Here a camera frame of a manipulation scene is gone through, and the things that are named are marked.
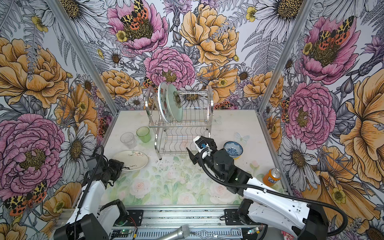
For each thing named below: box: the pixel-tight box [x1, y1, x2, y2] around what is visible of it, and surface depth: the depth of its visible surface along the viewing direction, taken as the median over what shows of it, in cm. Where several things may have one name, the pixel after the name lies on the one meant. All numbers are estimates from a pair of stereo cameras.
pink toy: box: [281, 230, 295, 240], surface depth 69 cm
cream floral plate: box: [112, 150, 149, 171], surface depth 96 cm
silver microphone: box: [156, 225, 191, 240], surface depth 69 cm
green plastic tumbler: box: [136, 126, 151, 143], surface depth 102 cm
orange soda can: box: [262, 167, 282, 187], surface depth 79 cm
